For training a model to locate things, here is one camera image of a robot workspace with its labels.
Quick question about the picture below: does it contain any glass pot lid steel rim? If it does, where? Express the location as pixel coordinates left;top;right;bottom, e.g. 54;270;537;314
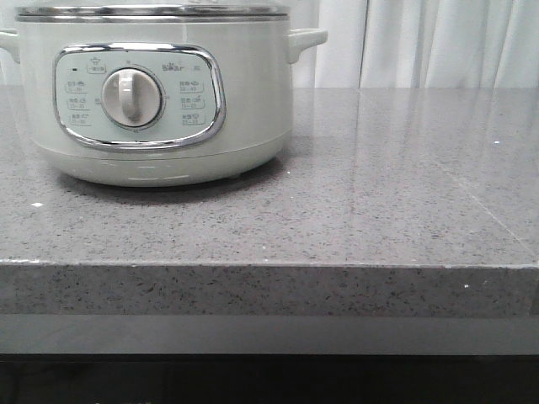
15;1;290;23

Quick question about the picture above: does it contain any pale green electric pot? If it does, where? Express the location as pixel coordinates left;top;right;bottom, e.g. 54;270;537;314
0;4;329;189

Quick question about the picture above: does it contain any white pleated curtain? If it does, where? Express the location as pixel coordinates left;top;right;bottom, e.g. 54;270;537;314
1;1;538;88

